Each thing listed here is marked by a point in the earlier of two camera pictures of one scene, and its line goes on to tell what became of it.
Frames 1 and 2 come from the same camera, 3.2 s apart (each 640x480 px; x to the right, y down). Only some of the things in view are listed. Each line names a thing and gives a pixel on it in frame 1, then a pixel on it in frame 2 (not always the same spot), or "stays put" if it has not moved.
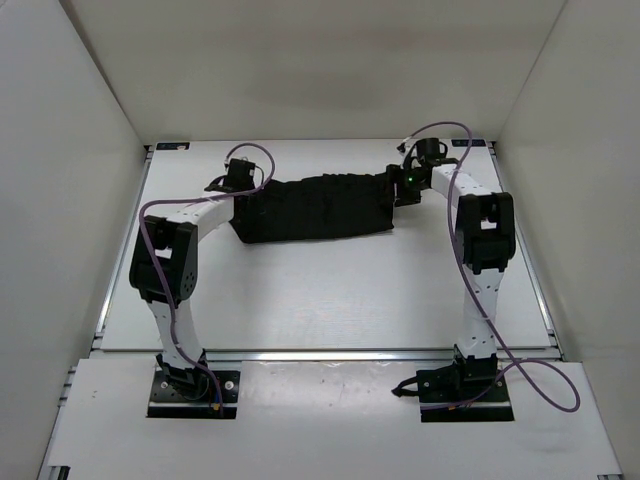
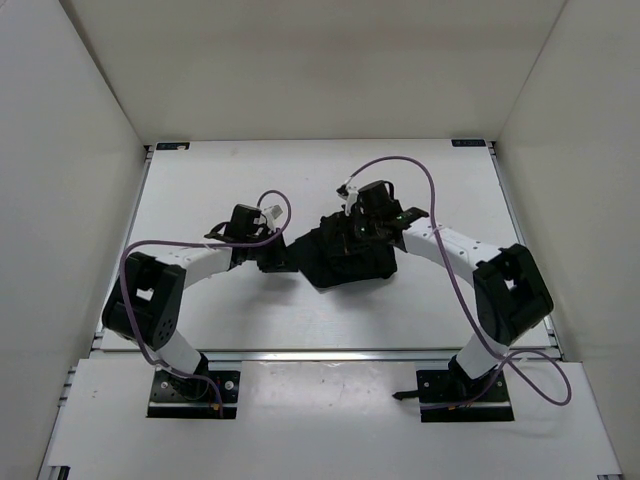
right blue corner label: (465, 142) stays put
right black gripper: (395, 175) to (355, 215)
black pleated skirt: (312, 207) to (332, 254)
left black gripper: (251, 187) to (277, 261)
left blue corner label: (172, 146) stays put
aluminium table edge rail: (322, 355) stays put
